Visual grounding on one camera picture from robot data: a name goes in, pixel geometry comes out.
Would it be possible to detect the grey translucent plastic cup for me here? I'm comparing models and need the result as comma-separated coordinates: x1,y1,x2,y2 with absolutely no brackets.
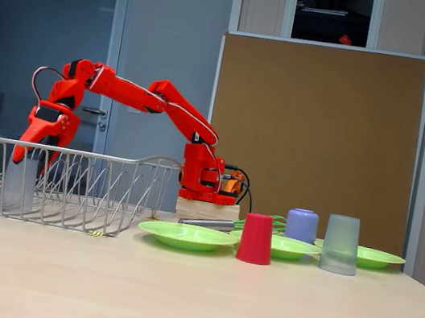
0,151,41,216
316,212,365,278

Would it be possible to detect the green whisk with steel handle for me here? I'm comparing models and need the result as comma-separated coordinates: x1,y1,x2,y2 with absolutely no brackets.
178,199,289,242

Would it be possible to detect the red plastic cup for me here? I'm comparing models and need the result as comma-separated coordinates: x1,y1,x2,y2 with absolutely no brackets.
235,211,279,267

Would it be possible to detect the purple plastic mug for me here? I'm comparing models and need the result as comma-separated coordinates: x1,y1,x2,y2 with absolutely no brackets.
283,206,321,246

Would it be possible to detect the glass office door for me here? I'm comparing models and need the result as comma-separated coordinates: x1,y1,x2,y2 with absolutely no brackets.
0,0,130,197

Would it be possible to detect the wooden base block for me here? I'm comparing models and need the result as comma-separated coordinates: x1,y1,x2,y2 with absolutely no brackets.
174,196,241,226

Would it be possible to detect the green plastic plate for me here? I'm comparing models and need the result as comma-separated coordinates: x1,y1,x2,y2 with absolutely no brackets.
311,237,408,275
226,228,324,266
135,216,241,259

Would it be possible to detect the orange plastic clamp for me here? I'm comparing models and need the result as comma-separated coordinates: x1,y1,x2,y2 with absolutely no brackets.
222,169,246,196

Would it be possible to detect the brown cork board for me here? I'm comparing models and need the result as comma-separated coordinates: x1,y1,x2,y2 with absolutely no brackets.
190,23,425,257

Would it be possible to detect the white spiral notebook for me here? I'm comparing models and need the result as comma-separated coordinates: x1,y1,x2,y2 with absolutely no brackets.
300,2,349,19

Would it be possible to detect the dark door handle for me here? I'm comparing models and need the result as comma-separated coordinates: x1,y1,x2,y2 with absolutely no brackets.
79,105,109,133

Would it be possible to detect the black cable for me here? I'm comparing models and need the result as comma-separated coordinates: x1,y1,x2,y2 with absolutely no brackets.
215,172,258,224
218,163,254,206

